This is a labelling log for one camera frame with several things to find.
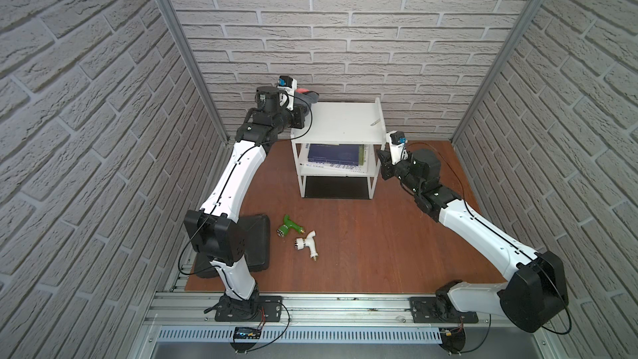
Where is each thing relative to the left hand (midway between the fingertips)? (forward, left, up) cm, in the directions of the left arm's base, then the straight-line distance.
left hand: (294, 101), depth 78 cm
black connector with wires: (-61, -48, -39) cm, 87 cm away
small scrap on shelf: (-5, -27, -3) cm, 27 cm away
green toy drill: (-25, +3, -37) cm, 44 cm away
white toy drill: (-32, -4, -37) cm, 49 cm away
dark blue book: (-6, -14, -18) cm, 24 cm away
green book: (-6, -23, -19) cm, 31 cm away
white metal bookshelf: (-13, -15, -4) cm, 20 cm away
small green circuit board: (-58, +13, -40) cm, 72 cm away
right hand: (-12, -28, -9) cm, 32 cm away
